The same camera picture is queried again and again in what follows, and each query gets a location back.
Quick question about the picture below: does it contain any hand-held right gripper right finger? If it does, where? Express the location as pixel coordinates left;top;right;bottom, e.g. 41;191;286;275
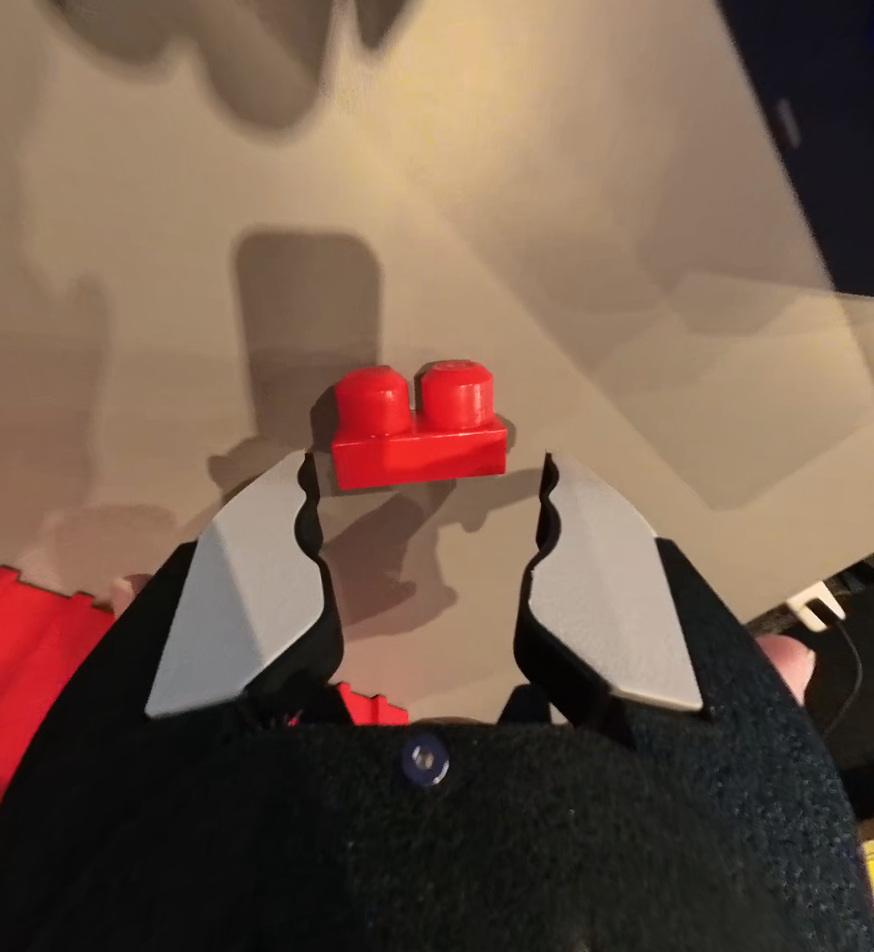
513;450;705;733

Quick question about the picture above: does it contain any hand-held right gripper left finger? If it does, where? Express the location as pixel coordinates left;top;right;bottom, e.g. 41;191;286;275
144;448;346;720

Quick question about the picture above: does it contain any red two-stud block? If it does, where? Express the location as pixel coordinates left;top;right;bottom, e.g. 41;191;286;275
330;359;510;492

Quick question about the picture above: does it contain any person's right hand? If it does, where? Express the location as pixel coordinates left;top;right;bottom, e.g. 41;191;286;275
755;634;817;704

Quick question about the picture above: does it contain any white connector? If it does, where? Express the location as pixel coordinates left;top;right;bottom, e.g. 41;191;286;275
788;580;847;633

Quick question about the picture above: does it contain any red plastic bin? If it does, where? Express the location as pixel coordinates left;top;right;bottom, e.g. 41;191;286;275
0;561;409;901

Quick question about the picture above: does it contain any black cable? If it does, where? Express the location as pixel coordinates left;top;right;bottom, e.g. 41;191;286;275
809;602;865;741

